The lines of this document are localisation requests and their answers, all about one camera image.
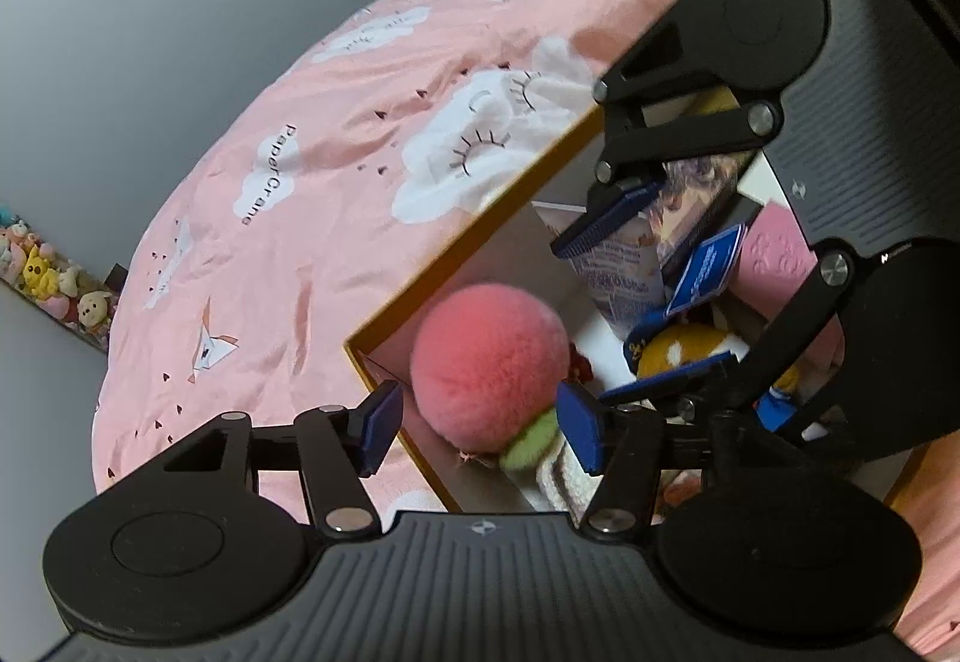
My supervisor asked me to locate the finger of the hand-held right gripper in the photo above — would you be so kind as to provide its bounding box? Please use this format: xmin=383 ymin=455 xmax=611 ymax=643
xmin=596 ymin=238 xmax=856 ymax=438
xmin=551 ymin=17 xmax=785 ymax=258

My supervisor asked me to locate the white crochet bunny doll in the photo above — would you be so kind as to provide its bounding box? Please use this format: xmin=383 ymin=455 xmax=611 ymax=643
xmin=457 ymin=403 xmax=601 ymax=517

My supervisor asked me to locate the pink embossed case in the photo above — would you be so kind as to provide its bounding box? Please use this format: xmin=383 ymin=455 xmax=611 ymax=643
xmin=727 ymin=201 xmax=818 ymax=326

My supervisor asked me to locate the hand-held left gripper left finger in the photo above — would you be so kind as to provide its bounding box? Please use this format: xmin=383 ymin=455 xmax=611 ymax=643
xmin=161 ymin=378 xmax=406 ymax=537

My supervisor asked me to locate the orange cardboard box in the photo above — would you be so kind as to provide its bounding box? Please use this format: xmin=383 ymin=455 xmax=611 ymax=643
xmin=343 ymin=85 xmax=938 ymax=520

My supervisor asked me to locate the row of small plush toys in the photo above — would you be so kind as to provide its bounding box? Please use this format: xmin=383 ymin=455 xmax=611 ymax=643
xmin=0 ymin=204 xmax=121 ymax=352

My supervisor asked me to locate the dark printed card box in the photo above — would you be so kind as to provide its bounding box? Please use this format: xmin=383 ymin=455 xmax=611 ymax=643
xmin=652 ymin=152 xmax=755 ymax=273

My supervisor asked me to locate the pink fluffy pompom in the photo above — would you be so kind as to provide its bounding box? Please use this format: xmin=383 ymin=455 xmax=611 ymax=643
xmin=409 ymin=283 xmax=575 ymax=457

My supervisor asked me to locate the yellow plush toy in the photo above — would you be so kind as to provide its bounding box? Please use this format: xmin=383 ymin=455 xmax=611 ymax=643
xmin=622 ymin=321 xmax=807 ymax=438

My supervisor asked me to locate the blue card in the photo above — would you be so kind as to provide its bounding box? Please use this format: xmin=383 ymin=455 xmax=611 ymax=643
xmin=664 ymin=222 xmax=751 ymax=318

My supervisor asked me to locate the white printed tube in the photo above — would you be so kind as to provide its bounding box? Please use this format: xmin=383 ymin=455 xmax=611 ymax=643
xmin=566 ymin=212 xmax=668 ymax=341

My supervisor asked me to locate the red crochet flower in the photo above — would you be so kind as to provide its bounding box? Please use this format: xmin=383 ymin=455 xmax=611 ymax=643
xmin=566 ymin=339 xmax=597 ymax=386

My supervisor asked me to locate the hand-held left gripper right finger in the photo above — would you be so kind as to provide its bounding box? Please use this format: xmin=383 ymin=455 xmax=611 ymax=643
xmin=555 ymin=381 xmax=796 ymax=537

